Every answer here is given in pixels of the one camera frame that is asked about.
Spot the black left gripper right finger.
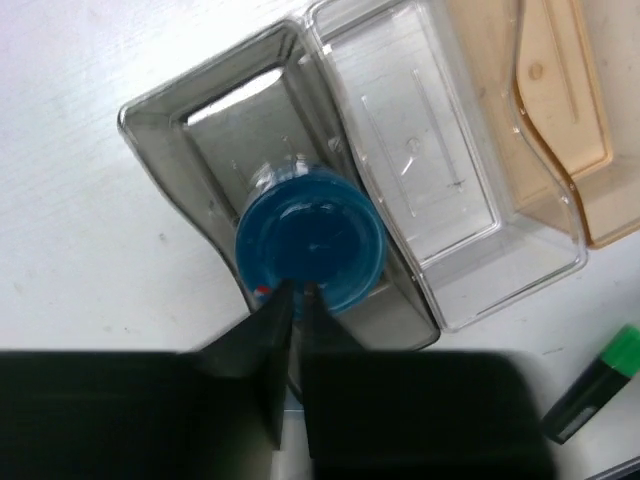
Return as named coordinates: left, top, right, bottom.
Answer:
left=301, top=285, right=557, bottom=479

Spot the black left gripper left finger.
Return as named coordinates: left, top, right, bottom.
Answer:
left=1, top=281, right=293, bottom=479

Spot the clear plastic container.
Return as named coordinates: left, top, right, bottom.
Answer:
left=305, top=1, right=587, bottom=331

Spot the smoky grey plastic container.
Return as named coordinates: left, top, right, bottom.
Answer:
left=117, top=19, right=441, bottom=351

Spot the amber plastic container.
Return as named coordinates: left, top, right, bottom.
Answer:
left=447, top=1, right=639, bottom=249

